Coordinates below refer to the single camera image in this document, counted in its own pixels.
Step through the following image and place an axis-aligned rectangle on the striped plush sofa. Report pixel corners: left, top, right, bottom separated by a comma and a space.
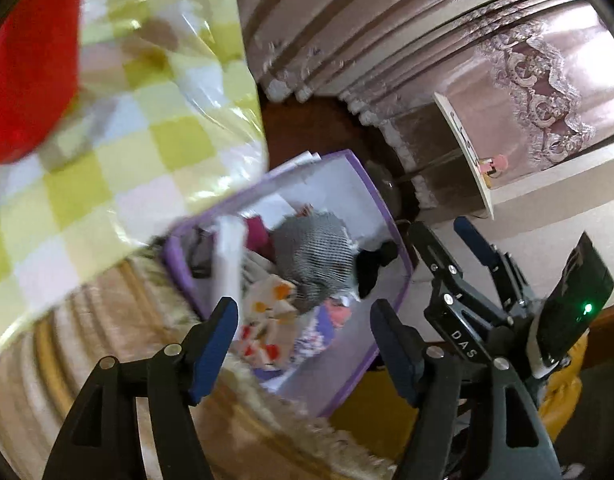
0, 255, 403, 480

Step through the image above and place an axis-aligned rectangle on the magenta knitted fingerless glove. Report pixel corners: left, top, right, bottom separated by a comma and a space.
244, 215, 278, 261

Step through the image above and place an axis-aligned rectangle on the red thermos jug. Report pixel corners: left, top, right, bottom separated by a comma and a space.
0, 0, 85, 165

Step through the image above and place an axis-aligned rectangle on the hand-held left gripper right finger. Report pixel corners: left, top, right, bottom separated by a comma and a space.
369, 298, 562, 480

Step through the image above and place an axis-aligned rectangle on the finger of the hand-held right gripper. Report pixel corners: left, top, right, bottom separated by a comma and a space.
453, 216, 532, 313
407, 221, 514, 362

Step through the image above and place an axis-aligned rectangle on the grey checked cloth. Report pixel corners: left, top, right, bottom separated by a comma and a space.
269, 210, 360, 313

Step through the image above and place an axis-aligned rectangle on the pink patterned curtain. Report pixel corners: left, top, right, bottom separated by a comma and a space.
234, 0, 614, 211

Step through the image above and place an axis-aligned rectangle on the small pink figure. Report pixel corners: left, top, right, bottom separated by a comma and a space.
477, 155, 510, 179

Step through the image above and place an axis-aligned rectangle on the white cloth with orange print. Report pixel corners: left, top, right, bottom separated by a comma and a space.
234, 275, 300, 371

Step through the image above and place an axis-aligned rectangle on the purple cardboard box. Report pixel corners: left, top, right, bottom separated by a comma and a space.
162, 149, 415, 418

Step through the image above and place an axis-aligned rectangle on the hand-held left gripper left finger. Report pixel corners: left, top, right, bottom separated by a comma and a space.
41, 296, 239, 480

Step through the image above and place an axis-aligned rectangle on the white decorated board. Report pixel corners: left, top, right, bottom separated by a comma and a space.
433, 91, 495, 221

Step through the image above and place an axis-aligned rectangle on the yellow garment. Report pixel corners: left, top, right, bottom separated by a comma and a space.
537, 332, 590, 431

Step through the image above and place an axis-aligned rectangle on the green checked plastic tablecloth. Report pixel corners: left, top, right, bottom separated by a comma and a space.
0, 0, 268, 356

